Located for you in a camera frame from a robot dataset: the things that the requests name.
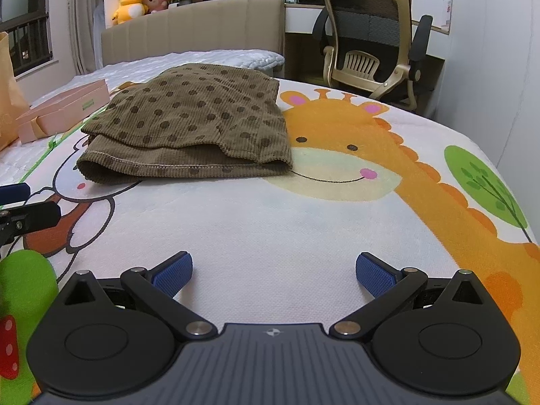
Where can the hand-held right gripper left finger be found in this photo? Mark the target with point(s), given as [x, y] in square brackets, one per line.
[175, 272]

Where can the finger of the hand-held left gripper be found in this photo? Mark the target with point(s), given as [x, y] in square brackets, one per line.
[14, 193]
[38, 215]

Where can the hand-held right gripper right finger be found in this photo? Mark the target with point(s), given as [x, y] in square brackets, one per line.
[375, 274]

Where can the pink gift box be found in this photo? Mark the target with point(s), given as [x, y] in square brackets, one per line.
[63, 105]

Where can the orange paper bag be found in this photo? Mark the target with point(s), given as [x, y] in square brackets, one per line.
[8, 93]

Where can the giraffe printed blanket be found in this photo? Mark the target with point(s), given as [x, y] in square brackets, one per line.
[274, 219]

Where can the grey curtain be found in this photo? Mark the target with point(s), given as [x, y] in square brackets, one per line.
[84, 8]

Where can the yellow duck plush toy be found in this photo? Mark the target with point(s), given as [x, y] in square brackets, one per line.
[128, 6]

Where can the beige padded headboard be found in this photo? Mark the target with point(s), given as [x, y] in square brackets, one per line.
[190, 29]

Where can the beige mesh office chair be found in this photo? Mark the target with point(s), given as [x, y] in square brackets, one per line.
[363, 21]

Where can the small wall card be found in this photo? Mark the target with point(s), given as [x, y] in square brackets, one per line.
[448, 14]

